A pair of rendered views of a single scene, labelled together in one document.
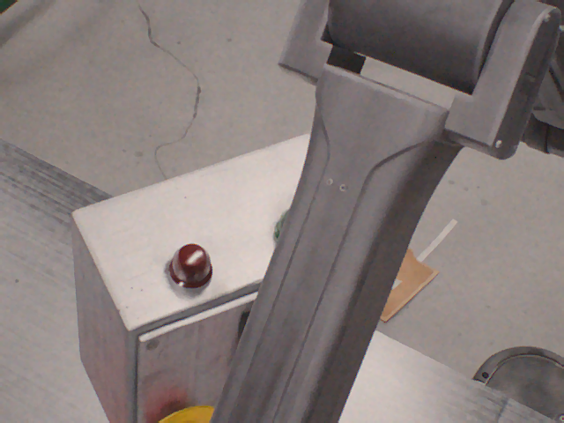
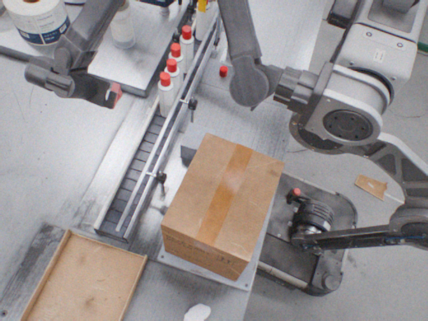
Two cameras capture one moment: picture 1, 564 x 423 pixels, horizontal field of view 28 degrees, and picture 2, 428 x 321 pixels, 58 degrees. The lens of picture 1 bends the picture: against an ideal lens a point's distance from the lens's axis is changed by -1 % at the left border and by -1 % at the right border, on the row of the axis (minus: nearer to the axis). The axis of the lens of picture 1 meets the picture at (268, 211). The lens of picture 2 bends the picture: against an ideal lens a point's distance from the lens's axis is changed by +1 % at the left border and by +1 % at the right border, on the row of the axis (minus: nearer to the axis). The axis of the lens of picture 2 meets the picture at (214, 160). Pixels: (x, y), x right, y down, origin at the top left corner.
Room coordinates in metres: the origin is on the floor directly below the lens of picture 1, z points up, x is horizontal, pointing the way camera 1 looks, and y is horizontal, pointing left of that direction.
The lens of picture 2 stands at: (0.22, -1.18, 2.04)
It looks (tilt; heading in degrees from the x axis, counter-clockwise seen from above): 62 degrees down; 79
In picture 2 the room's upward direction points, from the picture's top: 9 degrees clockwise
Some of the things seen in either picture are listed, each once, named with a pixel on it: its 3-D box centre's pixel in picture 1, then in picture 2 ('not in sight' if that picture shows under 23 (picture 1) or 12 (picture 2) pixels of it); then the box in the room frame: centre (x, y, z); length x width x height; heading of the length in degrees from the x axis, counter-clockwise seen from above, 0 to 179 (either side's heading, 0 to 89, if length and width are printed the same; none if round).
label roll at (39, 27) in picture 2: not in sight; (39, 12); (-0.32, 0.04, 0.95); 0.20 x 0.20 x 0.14
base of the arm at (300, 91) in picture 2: not in sight; (298, 90); (0.45, -0.71, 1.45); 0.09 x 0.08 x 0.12; 63
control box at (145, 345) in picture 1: (218, 307); not in sight; (0.40, 0.02, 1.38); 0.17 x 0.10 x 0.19; 125
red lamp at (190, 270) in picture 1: (191, 263); not in sight; (0.36, 0.04, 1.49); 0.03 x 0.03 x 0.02
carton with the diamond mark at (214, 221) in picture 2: not in sight; (221, 209); (0.34, -0.79, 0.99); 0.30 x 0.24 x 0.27; 65
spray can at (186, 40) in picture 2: not in sight; (186, 49); (0.24, -0.17, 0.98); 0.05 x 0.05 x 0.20
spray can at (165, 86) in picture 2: not in sight; (166, 95); (0.17, -0.37, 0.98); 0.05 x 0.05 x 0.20
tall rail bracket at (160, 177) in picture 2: not in sight; (155, 181); (0.14, -0.66, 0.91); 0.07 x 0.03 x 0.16; 160
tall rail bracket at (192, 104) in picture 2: not in sight; (186, 109); (0.24, -0.38, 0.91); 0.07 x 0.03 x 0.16; 160
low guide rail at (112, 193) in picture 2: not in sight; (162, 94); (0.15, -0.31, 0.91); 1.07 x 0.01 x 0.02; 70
